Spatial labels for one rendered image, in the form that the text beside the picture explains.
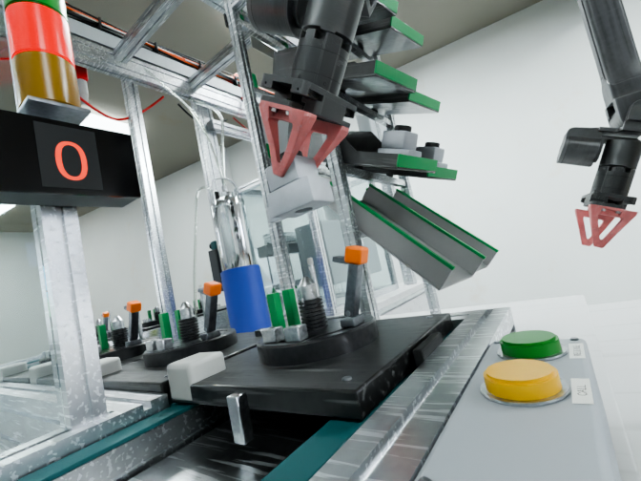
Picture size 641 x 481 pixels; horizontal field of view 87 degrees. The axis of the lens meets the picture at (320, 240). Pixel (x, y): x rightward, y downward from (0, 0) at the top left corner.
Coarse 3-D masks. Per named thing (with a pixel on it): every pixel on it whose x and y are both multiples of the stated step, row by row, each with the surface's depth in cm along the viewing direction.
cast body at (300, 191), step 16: (304, 160) 39; (272, 176) 40; (288, 176) 38; (304, 176) 38; (272, 192) 40; (288, 192) 38; (304, 192) 37; (320, 192) 38; (272, 208) 40; (288, 208) 38; (304, 208) 41
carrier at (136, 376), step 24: (192, 312) 55; (168, 336) 56; (192, 336) 53; (216, 336) 51; (240, 336) 61; (144, 360) 50; (168, 360) 47; (120, 384) 43; (144, 384) 40; (168, 384) 38
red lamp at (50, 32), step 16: (16, 16) 32; (32, 16) 32; (48, 16) 33; (16, 32) 32; (32, 32) 32; (48, 32) 32; (64, 32) 34; (16, 48) 32; (32, 48) 32; (48, 48) 32; (64, 48) 34
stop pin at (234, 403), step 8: (240, 392) 29; (232, 400) 29; (240, 400) 29; (232, 408) 29; (240, 408) 29; (248, 408) 29; (232, 416) 29; (240, 416) 29; (248, 416) 29; (232, 424) 29; (240, 424) 28; (248, 424) 29; (240, 432) 28; (248, 432) 29; (240, 440) 28; (248, 440) 29
